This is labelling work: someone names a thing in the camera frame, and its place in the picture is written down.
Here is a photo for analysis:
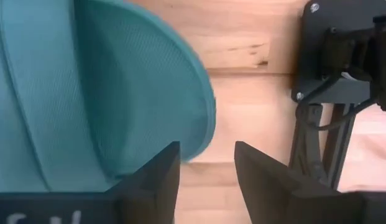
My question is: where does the teal rubber slide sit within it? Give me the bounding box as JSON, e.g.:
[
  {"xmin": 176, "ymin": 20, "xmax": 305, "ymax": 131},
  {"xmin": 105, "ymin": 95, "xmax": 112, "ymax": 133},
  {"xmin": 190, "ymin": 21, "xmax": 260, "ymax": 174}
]
[{"xmin": 0, "ymin": 0, "xmax": 217, "ymax": 194}]

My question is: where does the black arm base cable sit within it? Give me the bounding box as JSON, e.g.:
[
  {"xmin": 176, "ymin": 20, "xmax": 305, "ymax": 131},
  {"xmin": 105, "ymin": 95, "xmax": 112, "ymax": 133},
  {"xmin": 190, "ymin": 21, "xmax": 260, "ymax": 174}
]
[{"xmin": 295, "ymin": 73, "xmax": 379, "ymax": 131}]

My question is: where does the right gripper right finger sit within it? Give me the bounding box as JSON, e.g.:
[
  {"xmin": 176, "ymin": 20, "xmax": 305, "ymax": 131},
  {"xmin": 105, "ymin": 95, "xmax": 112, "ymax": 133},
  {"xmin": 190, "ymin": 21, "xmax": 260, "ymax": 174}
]
[{"xmin": 235, "ymin": 141, "xmax": 364, "ymax": 224}]

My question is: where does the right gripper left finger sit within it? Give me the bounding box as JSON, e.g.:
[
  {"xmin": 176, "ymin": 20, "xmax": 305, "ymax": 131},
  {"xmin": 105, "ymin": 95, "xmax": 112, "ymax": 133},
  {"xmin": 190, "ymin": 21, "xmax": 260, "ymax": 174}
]
[{"xmin": 109, "ymin": 141, "xmax": 182, "ymax": 224}]

